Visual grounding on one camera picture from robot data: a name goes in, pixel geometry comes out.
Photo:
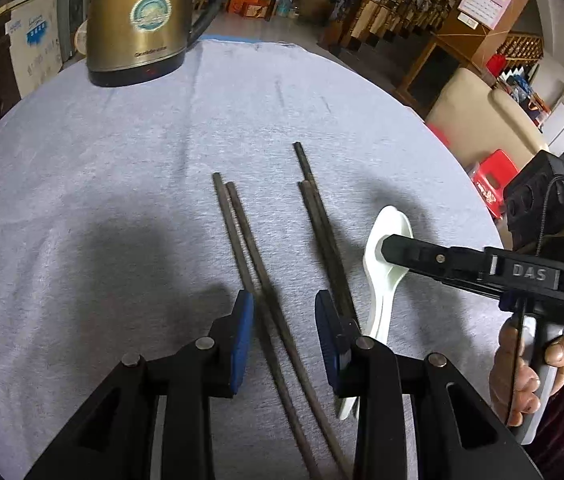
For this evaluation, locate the grey towel tablecloth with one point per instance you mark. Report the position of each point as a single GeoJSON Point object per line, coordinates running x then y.
{"type": "Point", "coordinates": [112, 185]}

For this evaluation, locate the beige sofa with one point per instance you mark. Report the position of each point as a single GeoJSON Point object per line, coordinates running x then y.
{"type": "Point", "coordinates": [471, 110]}

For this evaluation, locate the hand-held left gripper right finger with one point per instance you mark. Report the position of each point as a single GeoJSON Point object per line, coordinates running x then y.
{"type": "Point", "coordinates": [326, 345]}

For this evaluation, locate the wooden staircase railing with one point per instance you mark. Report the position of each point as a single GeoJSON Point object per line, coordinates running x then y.
{"type": "Point", "coordinates": [401, 7]}

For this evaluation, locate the white light switch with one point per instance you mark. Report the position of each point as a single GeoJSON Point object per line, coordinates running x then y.
{"type": "Point", "coordinates": [467, 21]}

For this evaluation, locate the orange cardboard box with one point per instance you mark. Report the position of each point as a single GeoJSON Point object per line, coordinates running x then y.
{"type": "Point", "coordinates": [244, 4]}

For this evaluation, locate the white ceramic spoon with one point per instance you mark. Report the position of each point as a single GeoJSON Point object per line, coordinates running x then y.
{"type": "Point", "coordinates": [386, 300]}

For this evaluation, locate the person's right hand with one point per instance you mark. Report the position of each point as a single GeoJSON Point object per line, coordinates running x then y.
{"type": "Point", "coordinates": [511, 385]}

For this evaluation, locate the red plastic stool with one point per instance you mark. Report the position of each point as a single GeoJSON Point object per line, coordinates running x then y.
{"type": "Point", "coordinates": [494, 180]}

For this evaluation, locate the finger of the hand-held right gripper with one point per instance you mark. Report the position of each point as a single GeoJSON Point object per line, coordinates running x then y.
{"type": "Point", "coordinates": [426, 257]}

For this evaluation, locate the brown wooden pillar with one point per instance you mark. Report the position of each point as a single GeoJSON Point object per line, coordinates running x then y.
{"type": "Point", "coordinates": [511, 25]}

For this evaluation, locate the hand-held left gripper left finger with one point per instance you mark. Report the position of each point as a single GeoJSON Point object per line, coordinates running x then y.
{"type": "Point", "coordinates": [242, 345]}

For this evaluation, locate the brass electric kettle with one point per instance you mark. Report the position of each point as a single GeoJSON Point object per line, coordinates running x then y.
{"type": "Point", "coordinates": [137, 35]}

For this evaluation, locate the clear water jug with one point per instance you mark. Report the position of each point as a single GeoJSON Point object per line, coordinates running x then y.
{"type": "Point", "coordinates": [283, 6]}

